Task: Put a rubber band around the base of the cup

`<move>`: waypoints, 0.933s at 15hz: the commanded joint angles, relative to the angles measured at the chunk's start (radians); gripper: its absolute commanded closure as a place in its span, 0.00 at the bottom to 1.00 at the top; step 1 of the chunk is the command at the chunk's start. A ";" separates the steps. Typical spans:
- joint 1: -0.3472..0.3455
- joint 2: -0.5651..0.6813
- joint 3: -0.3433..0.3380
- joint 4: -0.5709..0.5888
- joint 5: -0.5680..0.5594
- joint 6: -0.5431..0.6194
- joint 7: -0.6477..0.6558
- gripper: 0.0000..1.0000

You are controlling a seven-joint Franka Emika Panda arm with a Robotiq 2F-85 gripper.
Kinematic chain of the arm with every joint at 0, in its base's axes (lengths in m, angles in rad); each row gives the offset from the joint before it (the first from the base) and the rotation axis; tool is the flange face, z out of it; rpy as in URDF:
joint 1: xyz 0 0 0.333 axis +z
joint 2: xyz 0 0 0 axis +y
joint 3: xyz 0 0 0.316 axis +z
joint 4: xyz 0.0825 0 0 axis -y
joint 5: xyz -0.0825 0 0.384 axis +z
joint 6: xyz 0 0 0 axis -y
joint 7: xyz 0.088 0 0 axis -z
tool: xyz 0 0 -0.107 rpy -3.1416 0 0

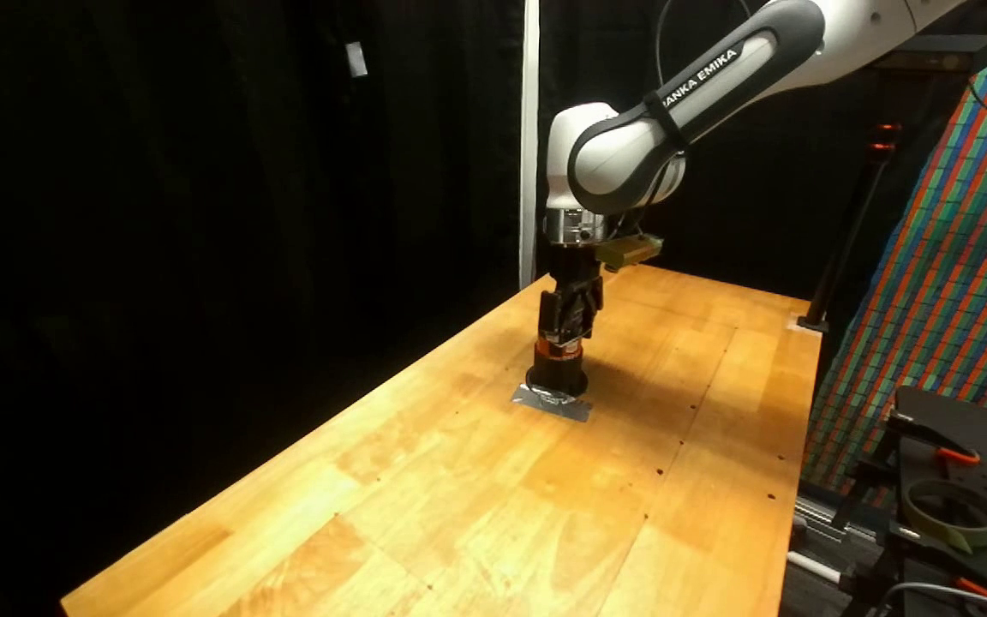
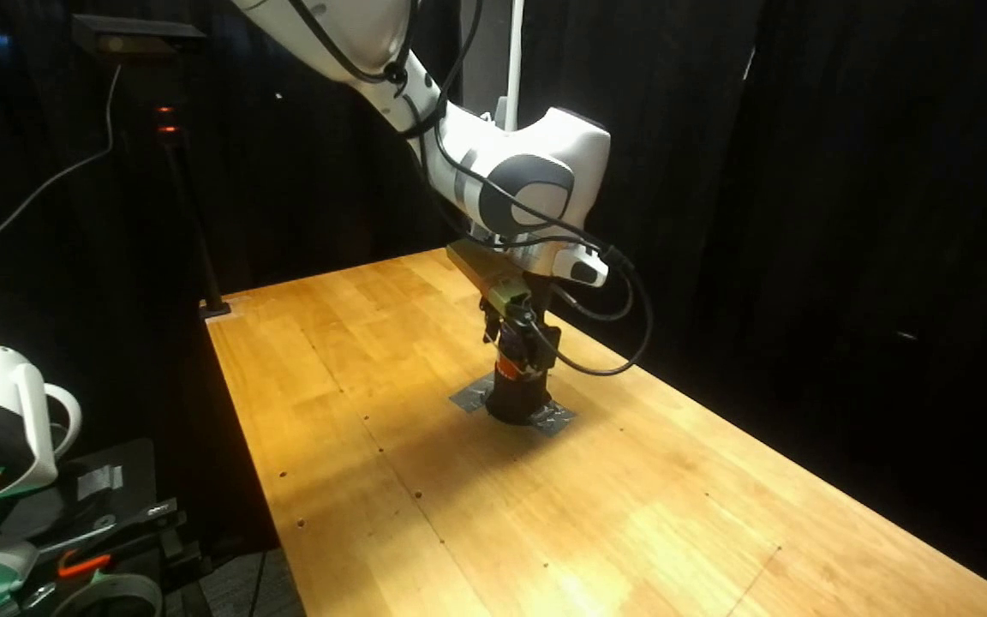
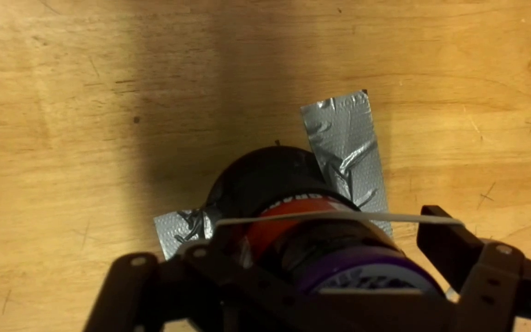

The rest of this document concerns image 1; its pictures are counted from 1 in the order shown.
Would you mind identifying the green tape roll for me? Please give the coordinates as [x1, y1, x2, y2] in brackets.
[903, 476, 987, 554]

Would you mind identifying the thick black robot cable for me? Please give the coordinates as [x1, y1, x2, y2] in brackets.
[647, 0, 771, 114]

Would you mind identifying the black mounting board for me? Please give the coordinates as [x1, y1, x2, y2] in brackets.
[881, 383, 987, 617]

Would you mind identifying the dark upside-down cup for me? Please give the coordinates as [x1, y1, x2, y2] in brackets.
[522, 321, 596, 396]

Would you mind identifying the orange handled clamp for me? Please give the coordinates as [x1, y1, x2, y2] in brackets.
[887, 410, 987, 474]
[899, 531, 987, 607]

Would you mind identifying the aluminium rail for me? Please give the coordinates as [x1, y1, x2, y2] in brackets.
[785, 484, 899, 592]

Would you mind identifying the white vertical pole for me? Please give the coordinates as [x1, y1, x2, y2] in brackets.
[514, 0, 545, 291]

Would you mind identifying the small white tag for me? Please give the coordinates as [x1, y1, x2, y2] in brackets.
[344, 39, 375, 83]

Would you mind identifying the colourful patterned cloth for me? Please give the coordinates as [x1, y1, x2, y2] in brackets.
[801, 10, 987, 492]

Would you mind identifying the black tripod with red light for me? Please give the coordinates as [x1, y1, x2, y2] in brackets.
[793, 118, 908, 335]

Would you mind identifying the grey square coaster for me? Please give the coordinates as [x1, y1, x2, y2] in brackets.
[512, 380, 596, 426]

